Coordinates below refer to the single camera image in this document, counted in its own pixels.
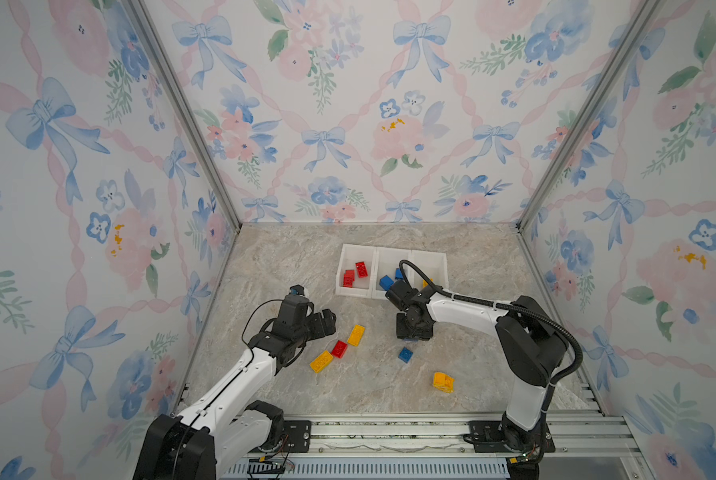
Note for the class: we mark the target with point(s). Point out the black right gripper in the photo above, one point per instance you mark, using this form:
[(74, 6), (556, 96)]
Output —
[(424, 335)]

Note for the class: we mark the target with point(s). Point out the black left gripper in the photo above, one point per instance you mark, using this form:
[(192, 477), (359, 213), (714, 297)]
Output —
[(319, 329)]

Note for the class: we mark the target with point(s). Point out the red curved lego brick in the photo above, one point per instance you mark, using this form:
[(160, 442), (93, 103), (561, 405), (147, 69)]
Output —
[(362, 270)]

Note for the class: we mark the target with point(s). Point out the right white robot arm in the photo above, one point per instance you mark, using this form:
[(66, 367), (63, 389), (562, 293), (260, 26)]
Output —
[(533, 348)]

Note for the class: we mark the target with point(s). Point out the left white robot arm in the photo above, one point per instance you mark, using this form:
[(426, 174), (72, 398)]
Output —
[(225, 424)]

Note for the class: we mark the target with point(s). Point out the small blue lego cube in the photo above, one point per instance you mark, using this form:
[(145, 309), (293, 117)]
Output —
[(406, 355)]

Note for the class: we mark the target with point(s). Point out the yellow lego brick lower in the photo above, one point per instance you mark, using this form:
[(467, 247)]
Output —
[(322, 361)]

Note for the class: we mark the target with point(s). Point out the yellow lego brick upper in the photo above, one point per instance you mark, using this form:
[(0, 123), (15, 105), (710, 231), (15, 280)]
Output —
[(356, 335)]

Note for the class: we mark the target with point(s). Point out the yellow arched lego brick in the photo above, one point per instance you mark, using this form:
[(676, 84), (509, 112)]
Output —
[(443, 382)]

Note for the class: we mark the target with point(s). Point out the white middle plastic bin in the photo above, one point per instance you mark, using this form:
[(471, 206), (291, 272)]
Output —
[(385, 263)]

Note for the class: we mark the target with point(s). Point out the white left plastic bin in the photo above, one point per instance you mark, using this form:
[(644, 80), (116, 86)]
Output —
[(350, 255)]

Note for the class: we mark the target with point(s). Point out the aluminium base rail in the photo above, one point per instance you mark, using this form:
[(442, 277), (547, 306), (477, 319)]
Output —
[(438, 446)]

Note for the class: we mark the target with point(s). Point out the left aluminium corner post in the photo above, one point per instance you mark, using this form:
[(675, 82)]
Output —
[(145, 28)]

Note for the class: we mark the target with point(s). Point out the aluminium corner post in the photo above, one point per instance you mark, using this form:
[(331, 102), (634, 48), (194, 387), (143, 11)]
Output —
[(632, 37), (145, 28)]

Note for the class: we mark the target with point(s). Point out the right aluminium corner post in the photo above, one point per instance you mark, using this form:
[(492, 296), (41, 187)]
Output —
[(632, 37)]

